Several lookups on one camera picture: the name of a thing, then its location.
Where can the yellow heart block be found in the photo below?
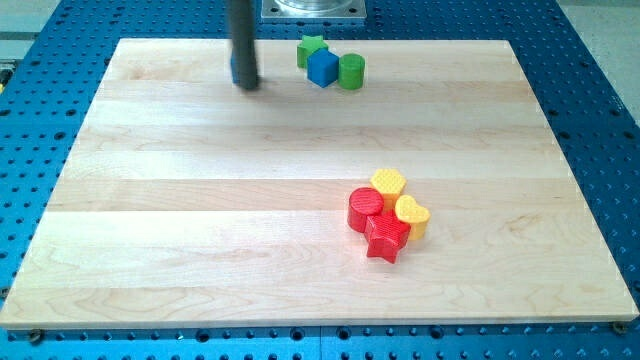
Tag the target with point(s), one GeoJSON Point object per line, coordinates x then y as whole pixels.
{"type": "Point", "coordinates": [409, 211]}

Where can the red star block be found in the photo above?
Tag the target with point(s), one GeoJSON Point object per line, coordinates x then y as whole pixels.
{"type": "Point", "coordinates": [386, 236]}

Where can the green star block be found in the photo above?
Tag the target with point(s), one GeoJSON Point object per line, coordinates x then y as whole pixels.
{"type": "Point", "coordinates": [307, 47]}

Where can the blue perforated metal table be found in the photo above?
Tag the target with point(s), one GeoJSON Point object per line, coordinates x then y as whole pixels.
{"type": "Point", "coordinates": [581, 56]}

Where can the light wooden board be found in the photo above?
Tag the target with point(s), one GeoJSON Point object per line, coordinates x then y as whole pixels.
{"type": "Point", "coordinates": [187, 202]}

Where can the yellow hexagon block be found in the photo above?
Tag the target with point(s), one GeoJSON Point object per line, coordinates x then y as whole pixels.
{"type": "Point", "coordinates": [390, 183]}

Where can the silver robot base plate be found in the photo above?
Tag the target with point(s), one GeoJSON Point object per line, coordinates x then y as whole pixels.
{"type": "Point", "coordinates": [313, 9]}

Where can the green cylinder block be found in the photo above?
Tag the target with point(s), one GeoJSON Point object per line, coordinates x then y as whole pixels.
{"type": "Point", "coordinates": [351, 71]}

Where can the red cylinder block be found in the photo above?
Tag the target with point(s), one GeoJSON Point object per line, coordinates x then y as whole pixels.
{"type": "Point", "coordinates": [363, 202]}

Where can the blue cube block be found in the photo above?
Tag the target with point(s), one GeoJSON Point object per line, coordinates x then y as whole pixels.
{"type": "Point", "coordinates": [322, 68]}

